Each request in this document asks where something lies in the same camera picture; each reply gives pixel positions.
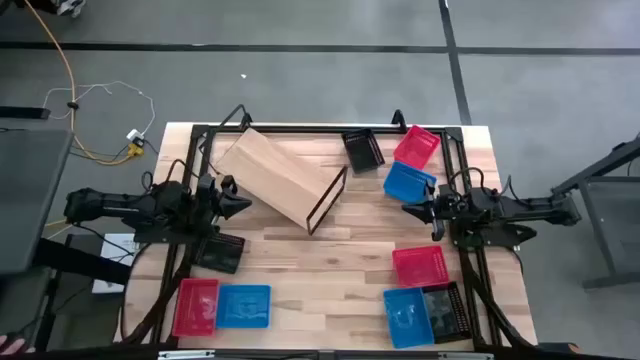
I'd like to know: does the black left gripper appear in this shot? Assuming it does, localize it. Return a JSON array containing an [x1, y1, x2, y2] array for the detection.
[[197, 172, 253, 229]]

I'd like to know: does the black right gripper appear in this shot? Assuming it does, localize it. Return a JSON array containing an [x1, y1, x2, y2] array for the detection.
[[401, 180, 454, 242]]

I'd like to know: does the blue plastic basket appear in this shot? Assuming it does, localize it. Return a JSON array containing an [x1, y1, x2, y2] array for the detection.
[[382, 287, 435, 350], [215, 284, 273, 330], [382, 160, 438, 205]]

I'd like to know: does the black plastic basket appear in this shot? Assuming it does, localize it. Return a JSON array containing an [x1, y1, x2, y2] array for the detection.
[[341, 128, 386, 175], [422, 280, 473, 345], [193, 232, 246, 275]]

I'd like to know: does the red plastic basket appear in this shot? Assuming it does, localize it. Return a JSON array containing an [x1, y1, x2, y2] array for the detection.
[[171, 278, 220, 338], [393, 124, 442, 171], [391, 244, 450, 289]]

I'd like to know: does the white cardboard box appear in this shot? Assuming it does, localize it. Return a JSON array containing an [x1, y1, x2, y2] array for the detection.
[[92, 233, 139, 295]]

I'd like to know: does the black desk crossbar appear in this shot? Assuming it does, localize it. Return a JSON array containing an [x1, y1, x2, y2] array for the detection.
[[32, 237, 134, 286]]

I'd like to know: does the grey desk with black legs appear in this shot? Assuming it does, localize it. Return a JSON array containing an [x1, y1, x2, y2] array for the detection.
[[549, 132, 640, 291]]

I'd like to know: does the black flat bar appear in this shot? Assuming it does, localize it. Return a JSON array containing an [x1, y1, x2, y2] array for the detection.
[[0, 105, 51, 121]]

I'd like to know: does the person's shoe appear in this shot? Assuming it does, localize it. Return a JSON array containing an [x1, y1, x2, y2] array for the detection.
[[55, 0, 87, 19]]

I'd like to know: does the person's hand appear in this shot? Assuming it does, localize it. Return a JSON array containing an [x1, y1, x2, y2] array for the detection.
[[0, 333, 27, 356]]

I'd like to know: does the wooden shelf with black frame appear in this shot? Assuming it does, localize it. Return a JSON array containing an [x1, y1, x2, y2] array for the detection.
[[197, 103, 350, 236]]

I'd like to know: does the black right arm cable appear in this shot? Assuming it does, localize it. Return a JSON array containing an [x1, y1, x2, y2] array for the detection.
[[448, 166, 486, 201]]

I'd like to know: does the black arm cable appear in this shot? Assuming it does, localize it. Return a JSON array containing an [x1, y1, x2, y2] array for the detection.
[[448, 166, 486, 201], [166, 158, 201, 182]]

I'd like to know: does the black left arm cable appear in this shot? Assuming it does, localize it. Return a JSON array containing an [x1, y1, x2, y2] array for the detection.
[[166, 158, 201, 182]]

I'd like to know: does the black aluminium table frame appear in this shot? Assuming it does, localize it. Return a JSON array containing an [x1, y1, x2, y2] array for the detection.
[[119, 122, 539, 351]]

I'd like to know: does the thin white cable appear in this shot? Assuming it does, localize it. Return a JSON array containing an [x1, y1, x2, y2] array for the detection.
[[42, 80, 156, 136]]

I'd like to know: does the yellow cable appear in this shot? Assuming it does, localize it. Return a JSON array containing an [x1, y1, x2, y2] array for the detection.
[[22, 0, 146, 166]]

